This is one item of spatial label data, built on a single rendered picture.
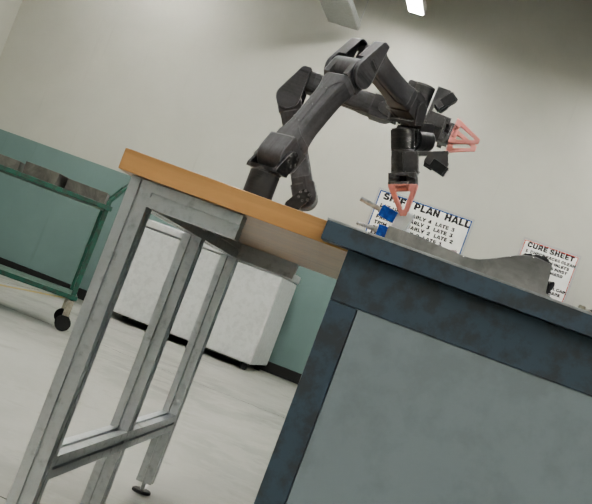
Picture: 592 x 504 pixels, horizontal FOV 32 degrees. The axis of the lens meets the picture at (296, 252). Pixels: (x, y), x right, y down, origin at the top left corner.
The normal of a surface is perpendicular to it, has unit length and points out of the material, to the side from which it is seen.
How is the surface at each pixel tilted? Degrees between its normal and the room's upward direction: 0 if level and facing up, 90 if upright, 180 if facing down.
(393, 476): 90
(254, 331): 90
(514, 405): 90
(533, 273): 90
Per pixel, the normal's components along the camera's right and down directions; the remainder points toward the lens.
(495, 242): -0.18, -0.12
